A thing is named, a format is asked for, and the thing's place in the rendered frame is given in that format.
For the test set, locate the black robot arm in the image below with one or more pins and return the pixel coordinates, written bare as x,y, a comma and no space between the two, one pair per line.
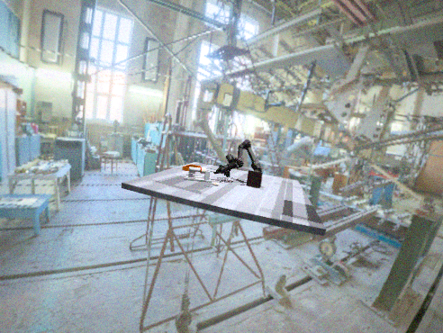
240,161

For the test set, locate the orange rectangular tray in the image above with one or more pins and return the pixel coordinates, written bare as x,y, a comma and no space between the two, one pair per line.
186,168

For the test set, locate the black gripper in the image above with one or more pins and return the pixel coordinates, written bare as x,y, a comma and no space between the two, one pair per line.
222,169

